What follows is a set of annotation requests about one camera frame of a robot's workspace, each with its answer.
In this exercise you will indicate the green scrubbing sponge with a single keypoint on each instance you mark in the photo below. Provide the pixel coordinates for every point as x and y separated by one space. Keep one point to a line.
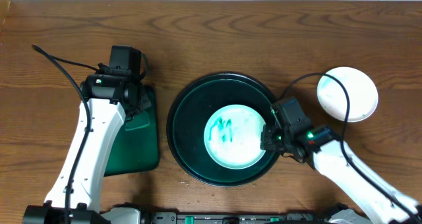
138 121

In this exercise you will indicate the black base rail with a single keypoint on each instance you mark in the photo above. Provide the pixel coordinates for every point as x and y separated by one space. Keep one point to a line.
196 218

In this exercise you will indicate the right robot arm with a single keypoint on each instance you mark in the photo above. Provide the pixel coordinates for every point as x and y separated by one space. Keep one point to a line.
325 152

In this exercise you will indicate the mint green plate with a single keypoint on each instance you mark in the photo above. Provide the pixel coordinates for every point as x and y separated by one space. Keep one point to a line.
232 136

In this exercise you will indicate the round black tray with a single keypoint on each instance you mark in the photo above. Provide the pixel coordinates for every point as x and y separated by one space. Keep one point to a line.
187 119

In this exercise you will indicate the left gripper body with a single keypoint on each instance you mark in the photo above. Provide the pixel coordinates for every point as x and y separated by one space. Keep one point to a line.
139 103

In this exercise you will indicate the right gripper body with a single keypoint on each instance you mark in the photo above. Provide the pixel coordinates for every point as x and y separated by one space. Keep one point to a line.
276 140

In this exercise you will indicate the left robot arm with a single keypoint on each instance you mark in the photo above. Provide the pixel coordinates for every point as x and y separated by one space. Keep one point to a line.
116 134

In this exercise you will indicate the white plate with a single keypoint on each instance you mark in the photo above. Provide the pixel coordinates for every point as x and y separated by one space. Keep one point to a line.
343 87

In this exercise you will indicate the rectangular dark green tray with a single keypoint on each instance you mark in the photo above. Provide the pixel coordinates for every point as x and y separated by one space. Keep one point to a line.
137 150

